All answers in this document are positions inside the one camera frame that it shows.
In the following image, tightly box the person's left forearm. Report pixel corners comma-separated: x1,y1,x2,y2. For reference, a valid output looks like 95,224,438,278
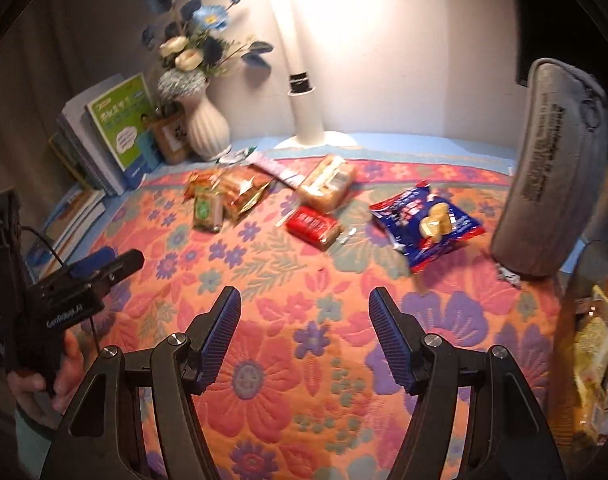
14,407,65,480

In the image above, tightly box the orange label bread packet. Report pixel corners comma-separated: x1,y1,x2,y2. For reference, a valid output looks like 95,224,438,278
219,167,277,226

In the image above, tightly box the pink stick snack packet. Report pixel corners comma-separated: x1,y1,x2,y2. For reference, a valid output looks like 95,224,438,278
246,152,305,188

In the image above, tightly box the white desk lamp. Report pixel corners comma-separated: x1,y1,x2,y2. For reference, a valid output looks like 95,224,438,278
256,0,355,150

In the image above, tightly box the floral tablecloth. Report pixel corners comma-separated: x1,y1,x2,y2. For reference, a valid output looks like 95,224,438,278
26,147,574,480

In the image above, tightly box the sliced bread loaf packet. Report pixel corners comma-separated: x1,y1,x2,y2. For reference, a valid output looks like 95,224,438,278
298,155,358,211

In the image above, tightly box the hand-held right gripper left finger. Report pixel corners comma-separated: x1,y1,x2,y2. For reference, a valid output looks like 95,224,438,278
39,286,243,480

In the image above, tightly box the small dark crumpled wrapper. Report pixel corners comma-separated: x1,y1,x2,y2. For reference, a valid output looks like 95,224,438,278
496,262,524,288

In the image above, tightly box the red snack packet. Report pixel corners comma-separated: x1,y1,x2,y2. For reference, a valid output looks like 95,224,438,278
285,205,357,253

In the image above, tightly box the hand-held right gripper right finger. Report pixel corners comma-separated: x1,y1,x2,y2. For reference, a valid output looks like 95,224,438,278
368,287,567,480

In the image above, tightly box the grey pencil case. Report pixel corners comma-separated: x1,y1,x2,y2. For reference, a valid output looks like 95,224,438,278
490,57,608,278

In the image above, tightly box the dark monitor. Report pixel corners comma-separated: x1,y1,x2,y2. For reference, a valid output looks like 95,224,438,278
514,0,608,88

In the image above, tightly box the small orange snack packet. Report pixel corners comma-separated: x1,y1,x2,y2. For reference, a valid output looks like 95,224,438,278
184,170,225,201

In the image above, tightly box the stack of lying books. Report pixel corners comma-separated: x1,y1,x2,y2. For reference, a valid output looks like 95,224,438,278
25,185,107,281

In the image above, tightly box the clear bag of crackers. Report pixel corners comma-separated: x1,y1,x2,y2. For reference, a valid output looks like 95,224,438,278
572,305,608,441

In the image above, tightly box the wooden pen holder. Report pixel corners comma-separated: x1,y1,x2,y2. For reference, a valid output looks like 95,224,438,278
149,110,192,165

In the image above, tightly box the green label snack packet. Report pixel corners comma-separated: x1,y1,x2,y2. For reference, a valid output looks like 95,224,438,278
193,187,225,233

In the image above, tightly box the black cable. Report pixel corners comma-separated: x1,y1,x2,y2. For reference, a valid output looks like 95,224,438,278
20,225,107,361

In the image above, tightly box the white spiral notebook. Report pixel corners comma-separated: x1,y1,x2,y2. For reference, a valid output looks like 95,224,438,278
55,74,130,197

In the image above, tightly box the person's left hand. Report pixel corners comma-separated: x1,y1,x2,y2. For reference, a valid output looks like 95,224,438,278
6,330,87,428

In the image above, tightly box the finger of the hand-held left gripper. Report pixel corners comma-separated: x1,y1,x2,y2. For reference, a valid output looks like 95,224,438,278
66,246,119,281
91,251,146,288

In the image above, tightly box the white ribbed vase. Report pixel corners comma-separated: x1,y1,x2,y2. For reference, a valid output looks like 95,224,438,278
176,85,231,161

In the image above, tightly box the small silver snack packet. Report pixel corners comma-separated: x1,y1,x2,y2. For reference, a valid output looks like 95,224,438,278
219,145,259,163

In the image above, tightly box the blue cookie packet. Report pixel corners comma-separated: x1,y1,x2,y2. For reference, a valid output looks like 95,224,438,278
370,180,486,273

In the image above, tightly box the blue and white flower bouquet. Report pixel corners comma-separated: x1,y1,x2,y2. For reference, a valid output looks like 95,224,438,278
143,0,275,101

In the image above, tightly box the small teal booklet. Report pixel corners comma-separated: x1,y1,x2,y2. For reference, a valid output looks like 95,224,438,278
136,131,161,170

